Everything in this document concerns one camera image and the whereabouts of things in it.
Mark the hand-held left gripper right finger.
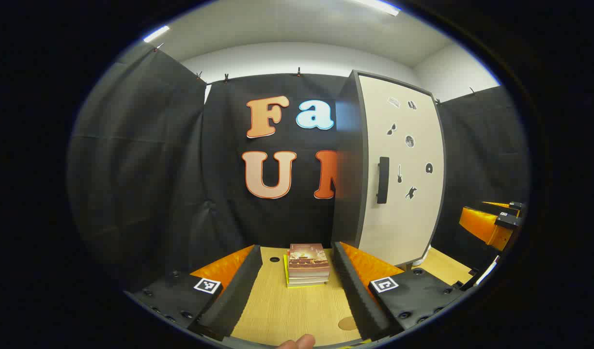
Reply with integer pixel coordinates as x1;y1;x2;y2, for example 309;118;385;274
331;241;465;342

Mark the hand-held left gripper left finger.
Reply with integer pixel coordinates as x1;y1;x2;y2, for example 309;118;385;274
125;245;264;342

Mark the white cabinet door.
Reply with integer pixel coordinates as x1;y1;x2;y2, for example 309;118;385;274
357;72;446;269

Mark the black cabinet door handle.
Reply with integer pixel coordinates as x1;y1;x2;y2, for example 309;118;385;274
376;157;390;205

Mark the grey cabinet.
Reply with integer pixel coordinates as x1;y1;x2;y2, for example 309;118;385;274
332;69;366;250

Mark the black backdrop cloth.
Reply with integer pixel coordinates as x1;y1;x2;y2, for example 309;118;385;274
67;44;529;291

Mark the ceiling light strip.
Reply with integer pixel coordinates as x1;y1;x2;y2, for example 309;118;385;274
354;0;400;16
142;25;171;44

